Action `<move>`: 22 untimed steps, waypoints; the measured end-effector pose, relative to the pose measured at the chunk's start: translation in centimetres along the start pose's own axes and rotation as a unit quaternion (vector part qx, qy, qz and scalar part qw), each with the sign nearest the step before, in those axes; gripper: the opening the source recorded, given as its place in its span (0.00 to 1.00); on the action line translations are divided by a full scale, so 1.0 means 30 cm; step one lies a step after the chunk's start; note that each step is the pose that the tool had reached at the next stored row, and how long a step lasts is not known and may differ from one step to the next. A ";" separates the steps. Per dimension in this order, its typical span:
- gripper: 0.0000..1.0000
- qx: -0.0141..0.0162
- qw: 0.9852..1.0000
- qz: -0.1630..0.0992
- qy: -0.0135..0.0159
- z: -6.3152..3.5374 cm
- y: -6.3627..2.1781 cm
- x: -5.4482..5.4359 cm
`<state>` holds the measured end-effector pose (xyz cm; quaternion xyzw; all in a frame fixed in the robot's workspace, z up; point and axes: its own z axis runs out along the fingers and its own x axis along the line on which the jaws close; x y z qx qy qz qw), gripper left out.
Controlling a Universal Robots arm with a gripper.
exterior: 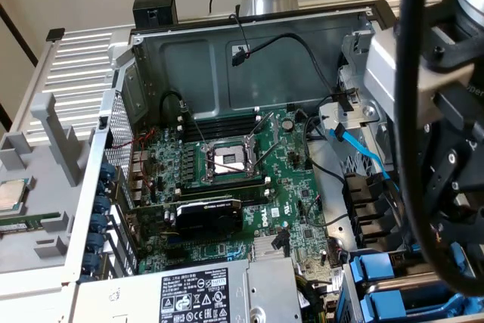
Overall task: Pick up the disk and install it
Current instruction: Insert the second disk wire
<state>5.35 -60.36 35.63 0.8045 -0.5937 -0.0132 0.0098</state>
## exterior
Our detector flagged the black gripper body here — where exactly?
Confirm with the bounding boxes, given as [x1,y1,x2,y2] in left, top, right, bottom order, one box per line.
[453,73,484,203]

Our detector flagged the blue SATA wire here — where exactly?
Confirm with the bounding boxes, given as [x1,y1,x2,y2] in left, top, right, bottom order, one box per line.
[327,123,402,194]

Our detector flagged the blue drive bay clips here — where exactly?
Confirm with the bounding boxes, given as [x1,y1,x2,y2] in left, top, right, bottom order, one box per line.
[358,287,468,319]

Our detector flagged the silver metal drive cage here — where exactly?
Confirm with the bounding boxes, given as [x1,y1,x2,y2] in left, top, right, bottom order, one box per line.
[317,30,399,172]

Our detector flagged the hard drive in blue caddy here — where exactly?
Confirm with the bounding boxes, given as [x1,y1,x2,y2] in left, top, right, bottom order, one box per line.
[338,247,484,323]

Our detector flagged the green Dell motherboard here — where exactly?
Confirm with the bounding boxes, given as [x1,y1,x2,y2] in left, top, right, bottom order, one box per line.
[126,106,347,288]

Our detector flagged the metal locking lever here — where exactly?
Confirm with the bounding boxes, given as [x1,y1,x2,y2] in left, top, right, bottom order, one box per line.
[251,140,283,172]
[179,100,208,148]

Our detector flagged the silver finned chipset heatsink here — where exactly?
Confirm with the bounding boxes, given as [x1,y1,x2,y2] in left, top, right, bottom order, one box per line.
[251,234,294,262]

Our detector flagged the metal CPU socket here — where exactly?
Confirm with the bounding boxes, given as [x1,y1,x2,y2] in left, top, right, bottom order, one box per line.
[199,135,262,185]

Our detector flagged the black RAM slot row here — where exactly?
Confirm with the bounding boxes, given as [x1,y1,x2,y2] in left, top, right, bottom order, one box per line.
[174,175,272,206]
[183,109,262,141]

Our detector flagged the black graphics card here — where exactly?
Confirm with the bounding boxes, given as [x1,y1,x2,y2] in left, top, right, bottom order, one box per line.
[126,196,245,241]

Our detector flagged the open grey PC case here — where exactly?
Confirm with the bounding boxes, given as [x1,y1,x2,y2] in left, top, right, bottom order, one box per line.
[62,0,484,323]

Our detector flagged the grey power supply unit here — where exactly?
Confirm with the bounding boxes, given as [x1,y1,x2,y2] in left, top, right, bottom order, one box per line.
[73,256,304,323]

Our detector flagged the black plastic box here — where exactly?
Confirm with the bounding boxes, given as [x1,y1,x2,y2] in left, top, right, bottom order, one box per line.
[132,0,178,31]

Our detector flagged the grey plastic parts rack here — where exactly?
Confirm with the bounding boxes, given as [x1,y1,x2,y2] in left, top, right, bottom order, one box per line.
[0,92,101,275]

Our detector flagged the green RAM stick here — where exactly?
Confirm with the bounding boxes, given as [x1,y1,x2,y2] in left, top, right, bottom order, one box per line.
[0,211,64,235]

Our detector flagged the silver CPU chip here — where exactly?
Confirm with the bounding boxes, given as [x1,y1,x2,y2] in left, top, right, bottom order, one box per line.
[0,178,31,213]

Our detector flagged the black diagonal strip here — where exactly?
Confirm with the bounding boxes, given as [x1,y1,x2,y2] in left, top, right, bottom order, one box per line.
[0,3,39,70]

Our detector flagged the black ribbed plastic bracket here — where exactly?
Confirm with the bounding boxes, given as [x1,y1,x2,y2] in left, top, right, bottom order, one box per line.
[342,173,402,252]

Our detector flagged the thick black camera cable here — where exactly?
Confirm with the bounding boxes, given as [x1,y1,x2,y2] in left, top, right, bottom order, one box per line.
[395,0,484,300]

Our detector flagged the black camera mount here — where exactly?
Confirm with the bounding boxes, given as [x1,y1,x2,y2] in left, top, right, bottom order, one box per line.
[392,0,484,75]

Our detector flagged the black curved data wire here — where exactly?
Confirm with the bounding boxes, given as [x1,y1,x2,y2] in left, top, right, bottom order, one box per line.
[302,109,347,186]

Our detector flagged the thin black wire red plug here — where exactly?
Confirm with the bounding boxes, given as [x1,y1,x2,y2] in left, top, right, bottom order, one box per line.
[304,196,351,228]

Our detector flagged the black flat strap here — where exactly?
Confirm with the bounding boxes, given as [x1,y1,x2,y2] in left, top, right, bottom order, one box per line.
[331,87,359,113]

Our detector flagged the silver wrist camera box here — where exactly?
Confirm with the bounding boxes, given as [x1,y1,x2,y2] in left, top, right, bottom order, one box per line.
[362,30,476,124]

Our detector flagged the black wire with angled plug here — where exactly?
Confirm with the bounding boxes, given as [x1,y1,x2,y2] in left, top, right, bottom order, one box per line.
[272,228,292,259]

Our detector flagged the black sleeved power cable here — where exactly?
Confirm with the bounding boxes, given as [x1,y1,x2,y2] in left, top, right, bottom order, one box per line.
[294,272,337,323]

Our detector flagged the metal socket cover frame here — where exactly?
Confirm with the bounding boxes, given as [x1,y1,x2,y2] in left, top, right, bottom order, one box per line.
[245,110,281,142]

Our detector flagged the black wire with flat plug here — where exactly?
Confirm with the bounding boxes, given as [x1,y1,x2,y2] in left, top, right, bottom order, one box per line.
[231,32,341,97]

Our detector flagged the black looped wire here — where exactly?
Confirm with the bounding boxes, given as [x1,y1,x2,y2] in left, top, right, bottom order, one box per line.
[160,90,190,122]

